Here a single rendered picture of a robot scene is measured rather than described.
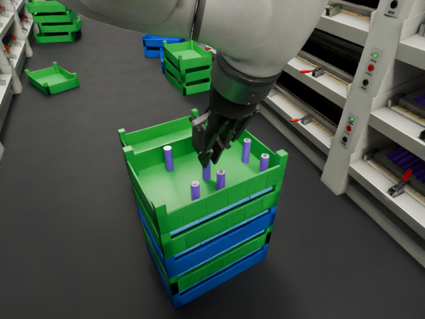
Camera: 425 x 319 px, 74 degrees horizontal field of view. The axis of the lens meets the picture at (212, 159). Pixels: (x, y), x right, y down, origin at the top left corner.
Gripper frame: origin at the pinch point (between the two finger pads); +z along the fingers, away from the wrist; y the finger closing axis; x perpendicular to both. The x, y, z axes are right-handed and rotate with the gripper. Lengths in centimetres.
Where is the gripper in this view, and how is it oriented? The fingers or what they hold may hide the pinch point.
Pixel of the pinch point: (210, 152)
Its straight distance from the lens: 58.1
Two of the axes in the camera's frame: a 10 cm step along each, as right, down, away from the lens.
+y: 8.6, -3.2, 3.9
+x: -4.6, -8.2, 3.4
